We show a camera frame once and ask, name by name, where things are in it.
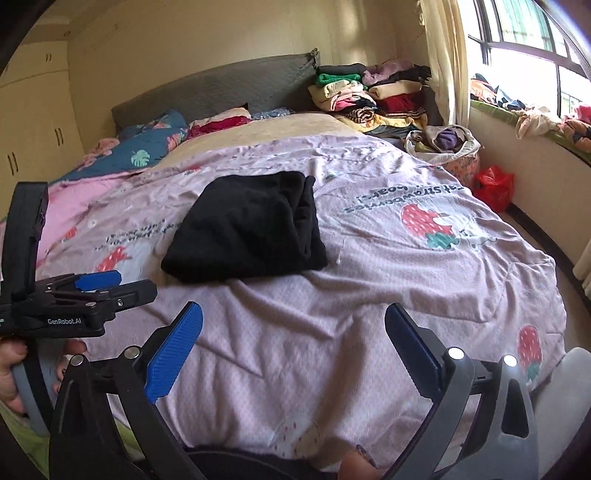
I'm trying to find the black sweatshirt with orange cuffs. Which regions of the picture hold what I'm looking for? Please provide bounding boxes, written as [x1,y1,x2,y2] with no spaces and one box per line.
[161,171,329,284]

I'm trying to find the bag with purple clothes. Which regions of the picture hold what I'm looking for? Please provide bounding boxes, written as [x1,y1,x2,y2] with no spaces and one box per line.
[405,125,481,189]

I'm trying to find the clothes on window sill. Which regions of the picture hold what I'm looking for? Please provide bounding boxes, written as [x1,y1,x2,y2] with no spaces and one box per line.
[470,74,590,161]

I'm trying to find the pile of folded clothes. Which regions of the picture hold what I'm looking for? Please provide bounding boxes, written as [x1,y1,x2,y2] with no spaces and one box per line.
[308,59,444,144]

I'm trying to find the person's left hand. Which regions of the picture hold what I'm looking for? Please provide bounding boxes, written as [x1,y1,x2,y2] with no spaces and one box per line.
[0,338,89,416]

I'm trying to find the person's right hand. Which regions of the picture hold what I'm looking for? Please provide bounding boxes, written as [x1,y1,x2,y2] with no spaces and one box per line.
[337,445,384,480]

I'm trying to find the pink blanket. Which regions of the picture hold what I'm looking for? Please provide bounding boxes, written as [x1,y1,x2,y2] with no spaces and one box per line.
[0,172,136,273]

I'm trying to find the teal leaf print pillow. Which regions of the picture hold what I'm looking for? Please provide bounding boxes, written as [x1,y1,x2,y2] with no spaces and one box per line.
[57,109,188,182]

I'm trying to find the pink strawberry print duvet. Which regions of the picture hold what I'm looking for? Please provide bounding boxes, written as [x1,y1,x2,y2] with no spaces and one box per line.
[38,135,567,469]

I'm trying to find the beige bed sheet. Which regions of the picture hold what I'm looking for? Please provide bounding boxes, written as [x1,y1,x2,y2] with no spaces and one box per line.
[152,113,360,171]

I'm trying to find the red plastic bag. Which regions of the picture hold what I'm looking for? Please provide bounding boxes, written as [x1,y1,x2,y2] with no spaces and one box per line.
[474,165,514,213]

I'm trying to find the red folded cloth on bed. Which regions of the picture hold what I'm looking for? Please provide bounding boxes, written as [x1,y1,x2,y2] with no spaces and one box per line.
[185,107,252,140]

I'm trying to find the grey padded headboard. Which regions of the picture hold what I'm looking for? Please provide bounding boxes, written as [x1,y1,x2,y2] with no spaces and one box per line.
[111,48,321,132]

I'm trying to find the cream window curtain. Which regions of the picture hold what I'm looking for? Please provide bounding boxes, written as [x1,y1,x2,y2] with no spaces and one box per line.
[419,0,470,127]

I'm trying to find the cream wardrobe with handles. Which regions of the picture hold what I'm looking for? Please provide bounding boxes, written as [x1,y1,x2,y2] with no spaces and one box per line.
[0,41,83,215]

